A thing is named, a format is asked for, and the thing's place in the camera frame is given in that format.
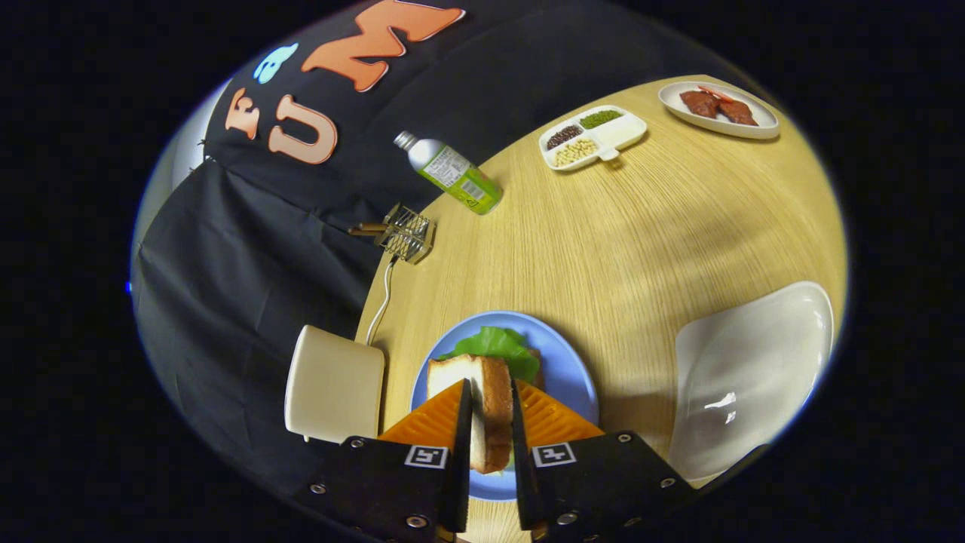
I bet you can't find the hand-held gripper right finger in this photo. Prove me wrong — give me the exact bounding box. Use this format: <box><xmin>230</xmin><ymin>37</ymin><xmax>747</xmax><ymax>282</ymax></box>
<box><xmin>510</xmin><ymin>379</ymin><xmax>698</xmax><ymax>543</ymax></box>

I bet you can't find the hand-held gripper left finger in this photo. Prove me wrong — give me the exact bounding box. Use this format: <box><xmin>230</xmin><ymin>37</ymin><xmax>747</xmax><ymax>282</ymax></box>
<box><xmin>294</xmin><ymin>379</ymin><xmax>473</xmax><ymax>543</ymax></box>

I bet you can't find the toasted bread slice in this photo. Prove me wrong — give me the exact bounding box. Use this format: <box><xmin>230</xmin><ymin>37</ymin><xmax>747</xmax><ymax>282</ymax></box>
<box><xmin>427</xmin><ymin>354</ymin><xmax>515</xmax><ymax>474</ymax></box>

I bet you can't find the green lettuce leaf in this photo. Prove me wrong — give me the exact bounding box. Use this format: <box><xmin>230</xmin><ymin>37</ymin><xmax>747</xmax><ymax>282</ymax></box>
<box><xmin>437</xmin><ymin>326</ymin><xmax>541</xmax><ymax>384</ymax></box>

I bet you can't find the blue round plate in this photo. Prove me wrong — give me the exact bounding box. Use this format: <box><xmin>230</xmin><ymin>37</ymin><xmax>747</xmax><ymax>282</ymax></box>
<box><xmin>410</xmin><ymin>311</ymin><xmax>600</xmax><ymax>502</ymax></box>

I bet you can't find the white toaster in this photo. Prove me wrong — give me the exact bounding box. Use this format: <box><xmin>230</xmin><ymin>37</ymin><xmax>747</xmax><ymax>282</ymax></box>
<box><xmin>284</xmin><ymin>324</ymin><xmax>386</xmax><ymax>444</ymax></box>

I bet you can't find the white square plate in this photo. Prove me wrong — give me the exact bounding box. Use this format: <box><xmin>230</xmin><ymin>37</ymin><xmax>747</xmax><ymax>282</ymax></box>
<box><xmin>667</xmin><ymin>281</ymin><xmax>835</xmax><ymax>483</ymax></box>

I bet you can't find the black backdrop cloth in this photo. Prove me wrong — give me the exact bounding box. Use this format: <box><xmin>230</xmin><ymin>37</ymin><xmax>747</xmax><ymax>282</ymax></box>
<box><xmin>130</xmin><ymin>0</ymin><xmax>755</xmax><ymax>499</ymax></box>

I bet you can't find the green label metal bottle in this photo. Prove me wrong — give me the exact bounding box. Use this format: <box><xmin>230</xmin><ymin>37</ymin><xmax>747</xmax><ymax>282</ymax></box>
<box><xmin>393</xmin><ymin>130</ymin><xmax>504</xmax><ymax>216</ymax></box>

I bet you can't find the pile of yellow beans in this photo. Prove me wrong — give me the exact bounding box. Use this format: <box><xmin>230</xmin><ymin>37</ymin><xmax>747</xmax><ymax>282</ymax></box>
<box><xmin>553</xmin><ymin>139</ymin><xmax>600</xmax><ymax>167</ymax></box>

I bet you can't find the white divided dish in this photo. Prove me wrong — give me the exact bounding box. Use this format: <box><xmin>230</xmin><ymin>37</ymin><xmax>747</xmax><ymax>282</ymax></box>
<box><xmin>538</xmin><ymin>105</ymin><xmax>648</xmax><ymax>172</ymax></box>

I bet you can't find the brown meat slice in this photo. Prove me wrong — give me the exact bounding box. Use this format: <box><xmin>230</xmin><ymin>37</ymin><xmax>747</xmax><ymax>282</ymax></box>
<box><xmin>679</xmin><ymin>90</ymin><xmax>721</xmax><ymax>119</ymax></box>
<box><xmin>716</xmin><ymin>100</ymin><xmax>758</xmax><ymax>127</ymax></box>

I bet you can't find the white oval plate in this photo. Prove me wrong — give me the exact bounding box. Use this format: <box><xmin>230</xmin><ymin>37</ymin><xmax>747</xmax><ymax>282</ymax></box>
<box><xmin>658</xmin><ymin>81</ymin><xmax>780</xmax><ymax>140</ymax></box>

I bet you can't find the white toaster cable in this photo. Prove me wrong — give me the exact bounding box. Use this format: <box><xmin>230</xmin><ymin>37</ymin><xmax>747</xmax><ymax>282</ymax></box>
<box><xmin>365</xmin><ymin>256</ymin><xmax>398</xmax><ymax>346</ymax></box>

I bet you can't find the metal wire holder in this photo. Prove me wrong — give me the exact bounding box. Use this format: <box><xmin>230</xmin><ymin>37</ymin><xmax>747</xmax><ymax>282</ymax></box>
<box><xmin>375</xmin><ymin>203</ymin><xmax>437</xmax><ymax>265</ymax></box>

